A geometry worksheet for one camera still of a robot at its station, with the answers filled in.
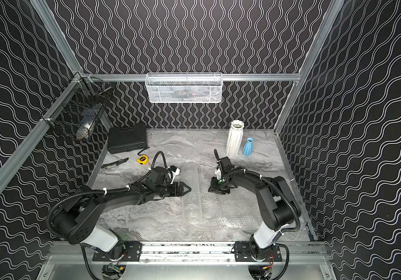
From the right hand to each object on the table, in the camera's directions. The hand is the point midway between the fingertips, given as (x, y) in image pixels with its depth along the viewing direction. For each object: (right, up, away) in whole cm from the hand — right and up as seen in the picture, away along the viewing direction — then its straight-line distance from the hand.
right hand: (211, 190), depth 91 cm
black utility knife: (-58, +12, +10) cm, 60 cm away
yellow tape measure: (-40, +15, +11) cm, 44 cm away
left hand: (-13, +2, -6) cm, 14 cm away
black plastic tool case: (-52, +27, +16) cm, 61 cm away
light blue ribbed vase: (+22, +22, +9) cm, 33 cm away
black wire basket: (-73, +40, +1) cm, 83 cm away
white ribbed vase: (+13, +27, +4) cm, 30 cm away
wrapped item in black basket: (-72, +41, +12) cm, 84 cm away
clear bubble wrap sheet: (+14, -9, -6) cm, 17 cm away
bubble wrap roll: (-9, -3, -12) cm, 15 cm away
